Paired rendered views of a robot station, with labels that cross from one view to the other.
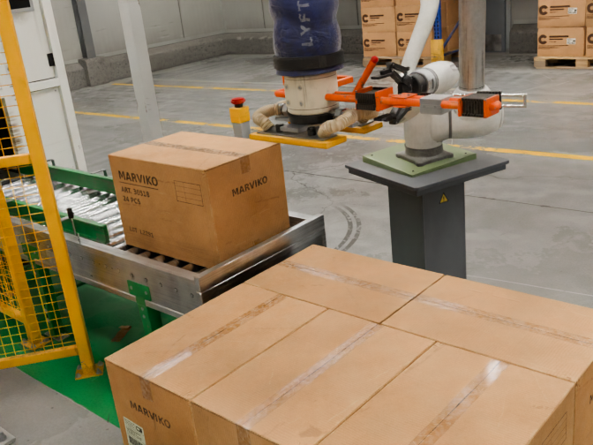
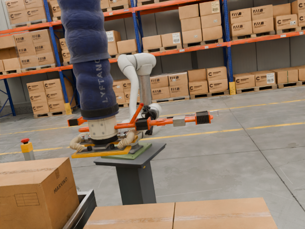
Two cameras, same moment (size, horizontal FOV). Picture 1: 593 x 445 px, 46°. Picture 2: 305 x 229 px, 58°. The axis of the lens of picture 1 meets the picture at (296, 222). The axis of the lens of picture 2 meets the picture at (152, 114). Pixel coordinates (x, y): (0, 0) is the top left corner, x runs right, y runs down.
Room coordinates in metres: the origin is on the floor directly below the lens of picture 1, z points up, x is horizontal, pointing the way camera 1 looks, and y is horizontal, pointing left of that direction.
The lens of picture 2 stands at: (0.75, 0.55, 1.59)
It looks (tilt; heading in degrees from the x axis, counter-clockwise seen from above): 12 degrees down; 326
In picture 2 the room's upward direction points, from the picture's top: 8 degrees counter-clockwise
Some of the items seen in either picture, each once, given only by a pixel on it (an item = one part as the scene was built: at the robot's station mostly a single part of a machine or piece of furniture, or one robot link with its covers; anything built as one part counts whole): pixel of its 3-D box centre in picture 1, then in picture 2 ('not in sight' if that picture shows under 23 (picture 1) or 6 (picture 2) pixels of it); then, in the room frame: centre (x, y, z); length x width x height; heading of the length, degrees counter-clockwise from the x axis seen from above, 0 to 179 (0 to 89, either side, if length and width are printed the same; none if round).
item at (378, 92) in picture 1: (374, 98); (143, 123); (2.10, -0.27, 1.19); 0.10 x 0.08 x 0.06; 135
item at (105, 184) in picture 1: (98, 178); not in sight; (3.74, 1.06, 0.60); 1.60 x 0.10 x 0.09; 47
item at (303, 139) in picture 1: (296, 132); (100, 149); (2.20, -0.03, 1.09); 0.34 x 0.10 x 0.05; 45
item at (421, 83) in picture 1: (408, 87); (150, 116); (2.19, -0.40, 1.20); 0.09 x 0.07 x 0.08; 136
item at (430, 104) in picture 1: (436, 104); (179, 121); (1.95, -0.43, 1.19); 0.07 x 0.07 x 0.04; 45
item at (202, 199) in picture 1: (199, 195); (22, 198); (2.75, 0.38, 0.75); 0.60 x 0.40 x 0.40; 47
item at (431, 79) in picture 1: (421, 83); (151, 114); (2.25, -0.45, 1.20); 0.09 x 0.06 x 0.09; 46
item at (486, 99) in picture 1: (478, 105); (202, 118); (1.85, -0.52, 1.19); 0.08 x 0.07 x 0.05; 45
